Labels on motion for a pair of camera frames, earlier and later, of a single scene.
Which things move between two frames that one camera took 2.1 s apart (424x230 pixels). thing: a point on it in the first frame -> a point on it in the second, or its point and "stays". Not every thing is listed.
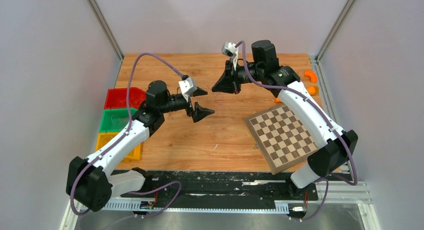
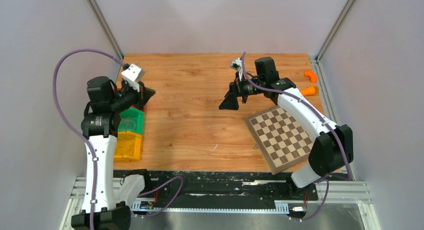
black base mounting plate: x=224 y=186 stays
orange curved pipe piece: x=312 y=76 stays
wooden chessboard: x=281 y=137 stays
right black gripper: x=225 y=84 -> x=235 y=90
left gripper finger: x=199 y=92 -> x=148 y=93
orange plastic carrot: x=311 y=90 stays
